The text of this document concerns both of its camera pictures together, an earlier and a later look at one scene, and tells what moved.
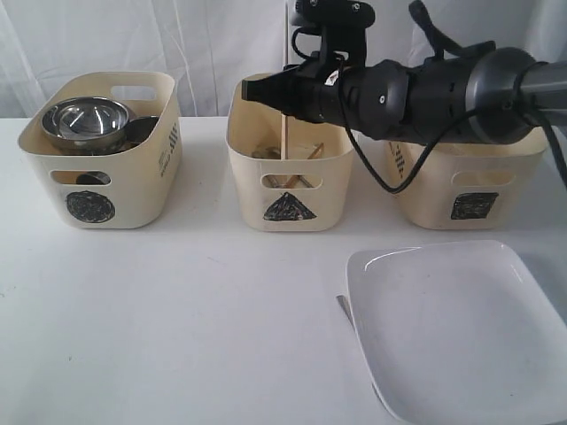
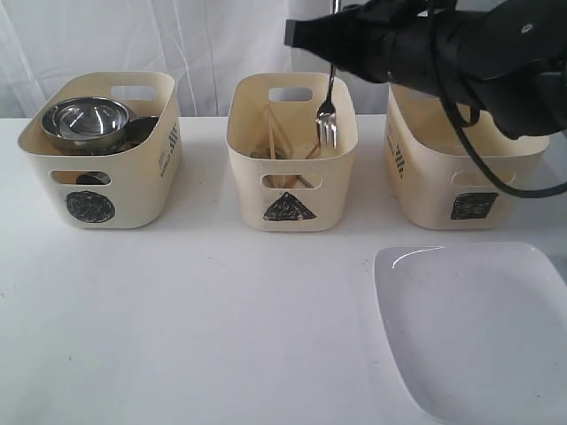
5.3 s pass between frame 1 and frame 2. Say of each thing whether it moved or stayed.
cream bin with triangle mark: stayed
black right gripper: moved
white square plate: moved
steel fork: moved
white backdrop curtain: stayed
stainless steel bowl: stayed
